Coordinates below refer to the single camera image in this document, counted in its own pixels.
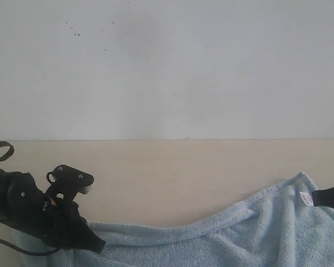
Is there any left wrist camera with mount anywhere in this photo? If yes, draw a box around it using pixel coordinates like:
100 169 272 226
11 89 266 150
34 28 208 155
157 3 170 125
46 165 95 202

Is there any light blue terry towel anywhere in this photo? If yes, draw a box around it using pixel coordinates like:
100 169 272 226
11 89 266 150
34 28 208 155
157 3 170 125
20 172 334 266

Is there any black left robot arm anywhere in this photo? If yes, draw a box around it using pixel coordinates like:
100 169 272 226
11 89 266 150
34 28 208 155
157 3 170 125
0 165 106 255

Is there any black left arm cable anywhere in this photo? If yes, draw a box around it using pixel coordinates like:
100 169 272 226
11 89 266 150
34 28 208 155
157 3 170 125
0 141 59 255

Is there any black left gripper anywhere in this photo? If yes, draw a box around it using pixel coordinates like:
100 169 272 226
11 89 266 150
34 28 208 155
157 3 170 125
30 195 106 253

